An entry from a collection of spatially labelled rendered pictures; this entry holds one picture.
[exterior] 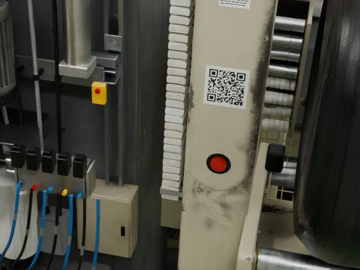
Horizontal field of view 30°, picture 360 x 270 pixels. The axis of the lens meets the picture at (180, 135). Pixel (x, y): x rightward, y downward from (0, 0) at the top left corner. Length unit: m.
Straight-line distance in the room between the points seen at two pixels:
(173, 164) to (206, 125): 0.12
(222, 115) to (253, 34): 0.16
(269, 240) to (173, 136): 0.37
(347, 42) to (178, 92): 0.34
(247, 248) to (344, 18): 0.46
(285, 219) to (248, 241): 0.31
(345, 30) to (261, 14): 0.16
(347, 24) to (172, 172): 0.46
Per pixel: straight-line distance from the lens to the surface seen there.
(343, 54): 0.99
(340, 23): 1.02
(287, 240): 1.49
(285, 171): 1.49
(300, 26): 1.54
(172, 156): 1.26
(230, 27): 1.11
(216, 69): 1.15
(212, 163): 1.24
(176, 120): 1.22
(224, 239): 1.35
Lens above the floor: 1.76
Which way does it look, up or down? 32 degrees down
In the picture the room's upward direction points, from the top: 3 degrees clockwise
